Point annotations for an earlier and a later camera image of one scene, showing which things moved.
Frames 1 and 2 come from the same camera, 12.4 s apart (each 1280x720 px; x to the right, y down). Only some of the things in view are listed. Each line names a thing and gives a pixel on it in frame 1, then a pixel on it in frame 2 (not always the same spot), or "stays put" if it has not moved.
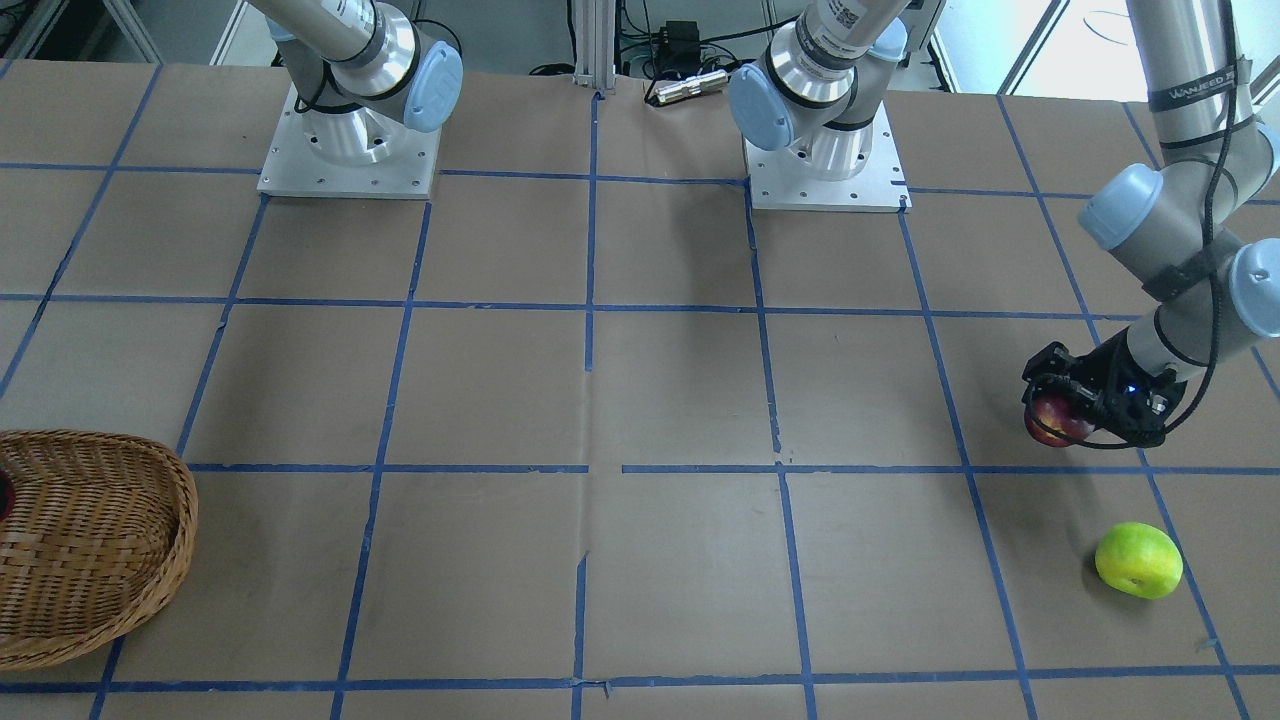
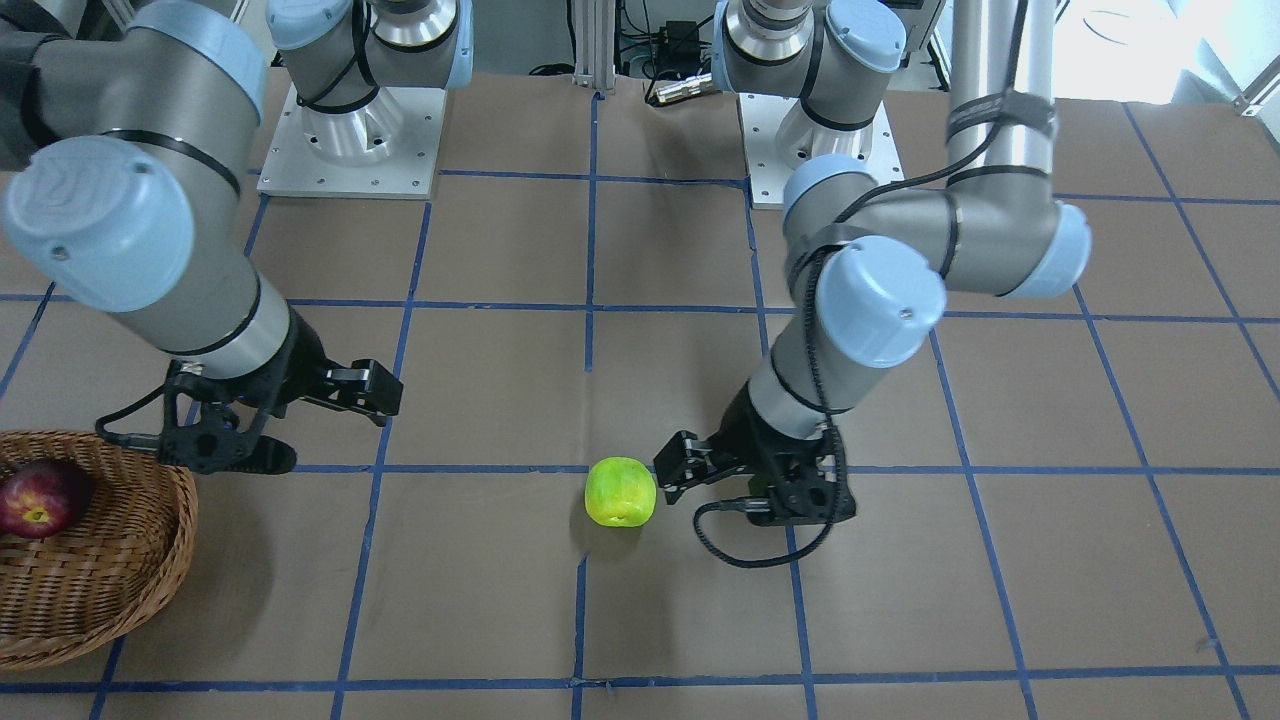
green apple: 1139,560 → 620,492
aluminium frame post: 595,44 stays put
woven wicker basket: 101,532 stays put
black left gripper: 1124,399 → 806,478
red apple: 1058,413 → 44,498
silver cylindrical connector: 692,85 stays put
